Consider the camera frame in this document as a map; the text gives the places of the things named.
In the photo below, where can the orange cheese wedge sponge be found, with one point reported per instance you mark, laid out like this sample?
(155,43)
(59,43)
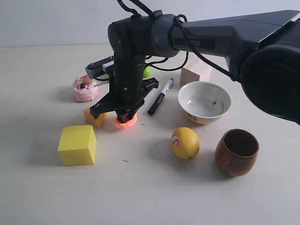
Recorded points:
(98,122)

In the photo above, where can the green toy bone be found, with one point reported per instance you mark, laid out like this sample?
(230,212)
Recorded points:
(147,73)

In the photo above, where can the brown wooden cup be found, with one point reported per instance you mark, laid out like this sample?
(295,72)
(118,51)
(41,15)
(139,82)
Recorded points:
(236,152)

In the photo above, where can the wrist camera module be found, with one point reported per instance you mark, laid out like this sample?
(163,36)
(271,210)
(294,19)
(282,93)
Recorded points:
(98,68)

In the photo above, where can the white ceramic bowl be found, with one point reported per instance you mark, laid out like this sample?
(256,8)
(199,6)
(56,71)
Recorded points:
(204,102)

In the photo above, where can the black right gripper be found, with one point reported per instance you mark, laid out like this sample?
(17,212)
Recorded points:
(127,89)

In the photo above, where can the yellow lemon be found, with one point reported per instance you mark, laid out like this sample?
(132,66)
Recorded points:
(185,143)

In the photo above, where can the wooden block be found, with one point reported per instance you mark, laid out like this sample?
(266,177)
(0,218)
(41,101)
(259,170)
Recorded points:
(195,70)

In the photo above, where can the pink toy cake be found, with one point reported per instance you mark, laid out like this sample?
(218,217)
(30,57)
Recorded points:
(84,89)

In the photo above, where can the yellow foam cube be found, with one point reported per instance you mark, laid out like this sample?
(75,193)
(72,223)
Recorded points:
(77,145)

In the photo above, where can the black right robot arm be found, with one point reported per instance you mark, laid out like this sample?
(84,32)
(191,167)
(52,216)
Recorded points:
(262,52)

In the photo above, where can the orange pink toy piece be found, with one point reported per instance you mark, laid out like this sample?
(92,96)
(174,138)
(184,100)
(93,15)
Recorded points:
(127,124)

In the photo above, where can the black marker pen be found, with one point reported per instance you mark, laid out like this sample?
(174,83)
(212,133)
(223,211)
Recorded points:
(160,97)

